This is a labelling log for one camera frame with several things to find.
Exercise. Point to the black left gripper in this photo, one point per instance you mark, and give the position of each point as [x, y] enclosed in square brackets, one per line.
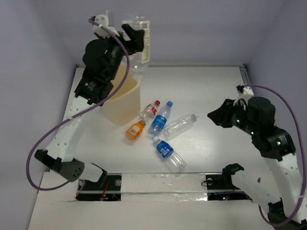
[131, 40]

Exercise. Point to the clear unlabelled plastic bottle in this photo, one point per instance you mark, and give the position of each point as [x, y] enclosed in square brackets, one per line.
[179, 126]

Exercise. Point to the tall blue-cap water bottle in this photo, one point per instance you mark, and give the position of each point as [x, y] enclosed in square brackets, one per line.
[160, 120]

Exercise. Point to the small red-cap clear bottle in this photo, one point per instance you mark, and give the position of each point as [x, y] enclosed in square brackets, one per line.
[150, 111]

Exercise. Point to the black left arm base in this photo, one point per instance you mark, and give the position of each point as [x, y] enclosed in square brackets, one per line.
[110, 190]

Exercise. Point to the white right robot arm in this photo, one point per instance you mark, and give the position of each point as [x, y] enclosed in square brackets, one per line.
[288, 210]

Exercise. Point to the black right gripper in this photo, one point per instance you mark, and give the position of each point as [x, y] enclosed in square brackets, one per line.
[220, 116]

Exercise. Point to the orange juice bottle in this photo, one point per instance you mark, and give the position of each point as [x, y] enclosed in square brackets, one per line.
[135, 130]

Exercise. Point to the clear yellow-label bottle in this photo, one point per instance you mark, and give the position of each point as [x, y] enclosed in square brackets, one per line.
[141, 59]

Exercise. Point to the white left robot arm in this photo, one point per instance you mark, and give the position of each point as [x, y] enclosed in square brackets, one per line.
[102, 60]

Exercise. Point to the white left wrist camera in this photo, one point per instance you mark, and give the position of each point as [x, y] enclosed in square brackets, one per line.
[105, 20]

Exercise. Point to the aluminium side rail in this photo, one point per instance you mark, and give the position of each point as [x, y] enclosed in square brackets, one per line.
[262, 128]

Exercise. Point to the blue-label white-cap bottle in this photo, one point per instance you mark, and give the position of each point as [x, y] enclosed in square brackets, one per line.
[169, 156]

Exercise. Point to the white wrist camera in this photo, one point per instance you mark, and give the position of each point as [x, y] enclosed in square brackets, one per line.
[105, 20]
[245, 92]

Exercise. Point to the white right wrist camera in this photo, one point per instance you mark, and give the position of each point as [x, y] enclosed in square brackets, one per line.
[245, 92]

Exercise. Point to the cream plastic bin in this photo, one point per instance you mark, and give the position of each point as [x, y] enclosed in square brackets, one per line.
[125, 104]

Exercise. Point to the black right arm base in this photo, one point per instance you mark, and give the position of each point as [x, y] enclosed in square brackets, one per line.
[219, 190]

